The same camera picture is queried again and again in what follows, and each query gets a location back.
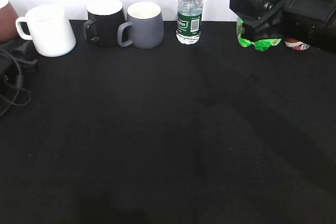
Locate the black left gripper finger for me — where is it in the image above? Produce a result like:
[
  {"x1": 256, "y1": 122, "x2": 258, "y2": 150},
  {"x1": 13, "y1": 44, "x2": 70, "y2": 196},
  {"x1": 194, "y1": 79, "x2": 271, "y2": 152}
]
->
[{"x1": 12, "y1": 41, "x2": 40, "y2": 73}]

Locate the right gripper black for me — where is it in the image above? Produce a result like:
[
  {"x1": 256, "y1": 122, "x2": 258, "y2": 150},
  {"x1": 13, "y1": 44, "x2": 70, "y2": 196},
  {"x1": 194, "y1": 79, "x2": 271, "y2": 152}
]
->
[{"x1": 229, "y1": 0, "x2": 335, "y2": 52}]

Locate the white ceramic mug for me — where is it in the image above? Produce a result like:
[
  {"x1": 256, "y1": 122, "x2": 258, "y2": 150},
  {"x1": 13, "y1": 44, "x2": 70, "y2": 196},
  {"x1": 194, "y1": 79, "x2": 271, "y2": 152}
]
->
[{"x1": 15, "y1": 5, "x2": 76, "y2": 57}]

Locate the red brown ceramic mug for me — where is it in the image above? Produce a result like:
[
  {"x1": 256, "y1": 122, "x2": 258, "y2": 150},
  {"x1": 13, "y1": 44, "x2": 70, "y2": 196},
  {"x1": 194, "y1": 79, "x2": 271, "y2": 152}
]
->
[{"x1": 0, "y1": 0, "x2": 18, "y2": 42}]

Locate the white coffee drink bottle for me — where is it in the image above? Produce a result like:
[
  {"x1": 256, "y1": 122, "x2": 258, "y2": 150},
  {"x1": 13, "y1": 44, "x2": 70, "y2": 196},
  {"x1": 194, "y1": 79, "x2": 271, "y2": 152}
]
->
[{"x1": 285, "y1": 38, "x2": 310, "y2": 51}]

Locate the clear water bottle green label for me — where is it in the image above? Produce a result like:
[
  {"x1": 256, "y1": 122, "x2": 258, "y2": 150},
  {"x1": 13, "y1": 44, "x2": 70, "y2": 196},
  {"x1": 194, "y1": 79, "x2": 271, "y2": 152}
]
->
[{"x1": 176, "y1": 0, "x2": 204, "y2": 45}]

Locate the black ceramic mug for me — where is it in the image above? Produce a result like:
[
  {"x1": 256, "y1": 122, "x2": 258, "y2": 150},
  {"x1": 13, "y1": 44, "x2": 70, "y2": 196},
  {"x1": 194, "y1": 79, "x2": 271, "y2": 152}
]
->
[{"x1": 83, "y1": 0, "x2": 125, "y2": 47}]

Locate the grey ceramic mug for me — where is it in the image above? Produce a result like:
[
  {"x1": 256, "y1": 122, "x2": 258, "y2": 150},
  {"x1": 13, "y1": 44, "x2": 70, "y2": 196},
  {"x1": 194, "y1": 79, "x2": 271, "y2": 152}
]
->
[{"x1": 117, "y1": 2, "x2": 164, "y2": 49}]

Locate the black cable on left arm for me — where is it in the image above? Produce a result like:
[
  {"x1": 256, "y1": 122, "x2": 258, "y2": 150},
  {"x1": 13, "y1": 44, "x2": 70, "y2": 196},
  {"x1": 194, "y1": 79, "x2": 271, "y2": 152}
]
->
[{"x1": 0, "y1": 48, "x2": 32, "y2": 117}]

